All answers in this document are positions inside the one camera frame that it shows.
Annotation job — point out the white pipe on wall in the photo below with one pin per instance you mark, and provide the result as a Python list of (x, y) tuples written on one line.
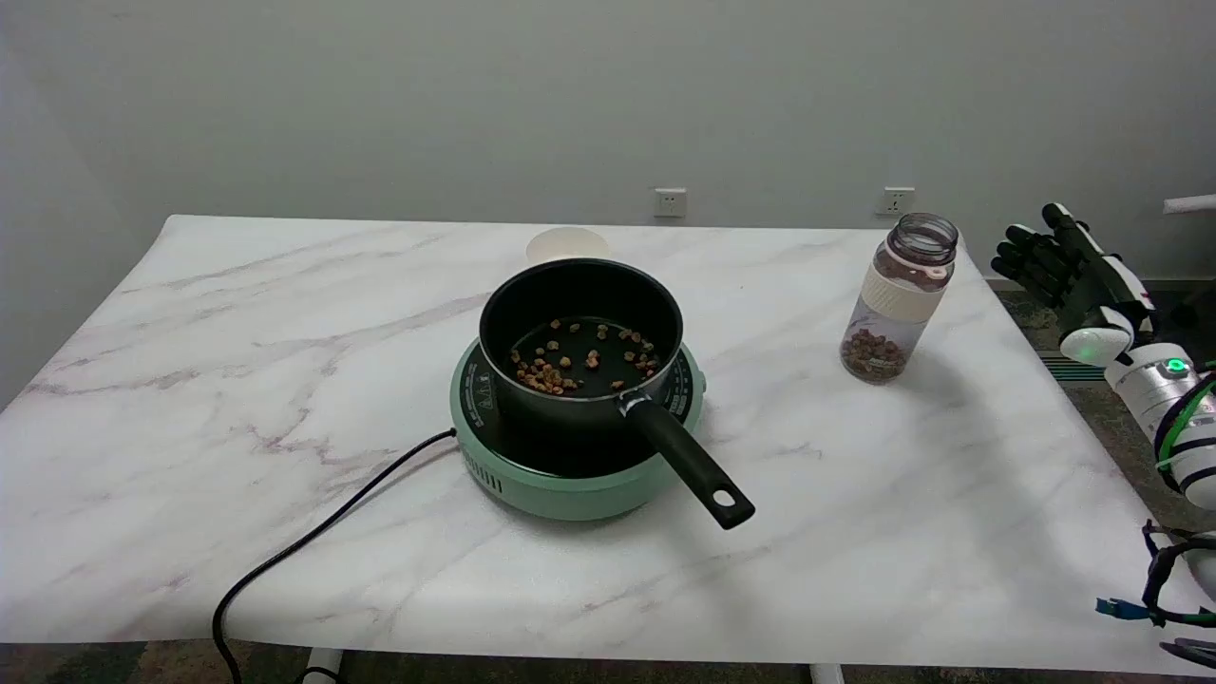
[(1191, 203)]

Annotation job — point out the green round induction cooker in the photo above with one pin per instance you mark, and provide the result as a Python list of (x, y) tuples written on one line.
[(570, 475)]

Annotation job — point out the white table leg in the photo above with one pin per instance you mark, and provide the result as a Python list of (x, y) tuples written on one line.
[(321, 665), (826, 673)]

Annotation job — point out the clear bottle with brown pellets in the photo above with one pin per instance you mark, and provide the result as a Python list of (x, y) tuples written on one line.
[(898, 304)]

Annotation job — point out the white wall socket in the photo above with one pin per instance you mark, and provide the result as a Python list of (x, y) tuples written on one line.
[(894, 200), (670, 202)]

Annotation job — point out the floor vent grille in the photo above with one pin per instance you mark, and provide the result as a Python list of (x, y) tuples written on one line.
[(1072, 366)]

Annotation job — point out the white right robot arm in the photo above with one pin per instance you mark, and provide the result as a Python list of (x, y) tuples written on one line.
[(1178, 408)]

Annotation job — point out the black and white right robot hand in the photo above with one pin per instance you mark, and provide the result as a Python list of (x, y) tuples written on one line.
[(1092, 285)]

